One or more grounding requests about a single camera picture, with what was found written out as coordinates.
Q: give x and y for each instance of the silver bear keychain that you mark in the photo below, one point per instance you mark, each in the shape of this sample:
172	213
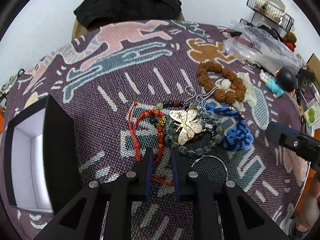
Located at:
198	98

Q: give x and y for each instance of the patterned purple woven blanket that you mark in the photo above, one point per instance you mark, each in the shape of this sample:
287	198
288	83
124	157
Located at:
106	79

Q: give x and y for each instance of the gold butterfly brooch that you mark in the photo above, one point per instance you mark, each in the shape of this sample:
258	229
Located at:
187	124

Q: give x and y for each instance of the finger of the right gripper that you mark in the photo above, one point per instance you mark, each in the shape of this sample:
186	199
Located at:
302	144

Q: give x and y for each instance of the brown plush toy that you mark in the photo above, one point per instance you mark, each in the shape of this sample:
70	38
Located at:
290	41

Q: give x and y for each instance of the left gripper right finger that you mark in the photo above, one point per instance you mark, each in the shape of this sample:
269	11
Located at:
220	210

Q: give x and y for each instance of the black wire shelf rack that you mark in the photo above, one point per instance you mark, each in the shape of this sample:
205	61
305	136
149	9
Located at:
273	13

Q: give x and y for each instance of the clear plastic bag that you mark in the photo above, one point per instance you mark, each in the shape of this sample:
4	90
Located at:
258	46

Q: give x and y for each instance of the person's right hand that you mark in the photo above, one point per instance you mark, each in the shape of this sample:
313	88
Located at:
309	211

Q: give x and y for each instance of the black jewelry box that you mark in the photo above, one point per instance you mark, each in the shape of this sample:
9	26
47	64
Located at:
40	164

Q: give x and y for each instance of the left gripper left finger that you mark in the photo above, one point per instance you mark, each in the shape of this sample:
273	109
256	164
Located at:
103	210

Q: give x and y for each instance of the blue doll figurine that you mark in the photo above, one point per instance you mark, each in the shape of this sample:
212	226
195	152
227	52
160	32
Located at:
284	81

